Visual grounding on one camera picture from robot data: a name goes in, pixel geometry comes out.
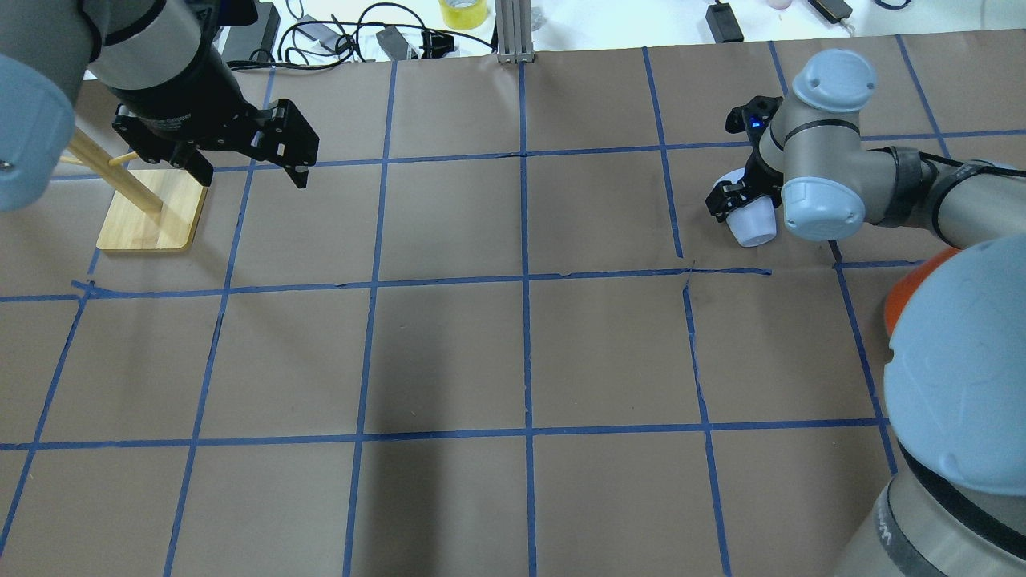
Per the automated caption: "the wooden cup stand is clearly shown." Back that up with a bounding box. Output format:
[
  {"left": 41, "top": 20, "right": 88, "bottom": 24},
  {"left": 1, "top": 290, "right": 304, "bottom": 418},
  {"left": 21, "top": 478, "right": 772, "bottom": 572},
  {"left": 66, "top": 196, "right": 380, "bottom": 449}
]
[{"left": 61, "top": 127, "right": 208, "bottom": 253}]

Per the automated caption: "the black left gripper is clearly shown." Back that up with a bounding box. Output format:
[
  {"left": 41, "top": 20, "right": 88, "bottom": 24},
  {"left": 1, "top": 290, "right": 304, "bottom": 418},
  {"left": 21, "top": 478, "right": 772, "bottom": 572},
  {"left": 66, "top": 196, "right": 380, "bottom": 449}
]
[{"left": 112, "top": 99, "right": 320, "bottom": 188}]

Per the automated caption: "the light blue plastic cup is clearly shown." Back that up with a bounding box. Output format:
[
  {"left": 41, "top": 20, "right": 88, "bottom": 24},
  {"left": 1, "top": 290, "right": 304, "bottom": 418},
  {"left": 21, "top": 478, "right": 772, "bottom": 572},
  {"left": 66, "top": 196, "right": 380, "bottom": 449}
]
[{"left": 721, "top": 168, "right": 778, "bottom": 248}]

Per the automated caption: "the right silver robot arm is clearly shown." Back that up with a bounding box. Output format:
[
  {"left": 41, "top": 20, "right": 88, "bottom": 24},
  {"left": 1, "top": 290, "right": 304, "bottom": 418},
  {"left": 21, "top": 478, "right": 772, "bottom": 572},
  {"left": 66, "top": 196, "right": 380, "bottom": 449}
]
[{"left": 705, "top": 48, "right": 1024, "bottom": 576}]

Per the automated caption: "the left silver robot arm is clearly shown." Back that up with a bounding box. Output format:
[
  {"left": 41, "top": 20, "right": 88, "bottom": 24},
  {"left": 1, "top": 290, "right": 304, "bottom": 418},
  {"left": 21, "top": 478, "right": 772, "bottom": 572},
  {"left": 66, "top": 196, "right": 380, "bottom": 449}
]
[{"left": 1, "top": 1, "right": 319, "bottom": 211}]

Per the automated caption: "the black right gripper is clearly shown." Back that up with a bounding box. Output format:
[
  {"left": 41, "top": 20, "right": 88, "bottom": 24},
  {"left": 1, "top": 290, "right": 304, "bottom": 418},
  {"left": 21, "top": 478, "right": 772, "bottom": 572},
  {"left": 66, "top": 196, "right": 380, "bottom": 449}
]
[{"left": 705, "top": 95, "right": 783, "bottom": 222}]

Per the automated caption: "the yellow tape roll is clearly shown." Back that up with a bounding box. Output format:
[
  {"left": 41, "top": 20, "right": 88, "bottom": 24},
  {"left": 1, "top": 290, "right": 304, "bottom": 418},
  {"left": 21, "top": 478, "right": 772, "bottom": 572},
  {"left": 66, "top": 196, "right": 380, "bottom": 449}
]
[{"left": 438, "top": 0, "right": 488, "bottom": 30}]

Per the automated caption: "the orange bin with grey lid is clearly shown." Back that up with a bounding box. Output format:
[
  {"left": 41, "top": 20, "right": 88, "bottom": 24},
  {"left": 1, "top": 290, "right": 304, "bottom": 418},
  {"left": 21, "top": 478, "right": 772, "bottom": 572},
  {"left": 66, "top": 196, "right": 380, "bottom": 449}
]
[{"left": 883, "top": 248, "right": 963, "bottom": 337}]

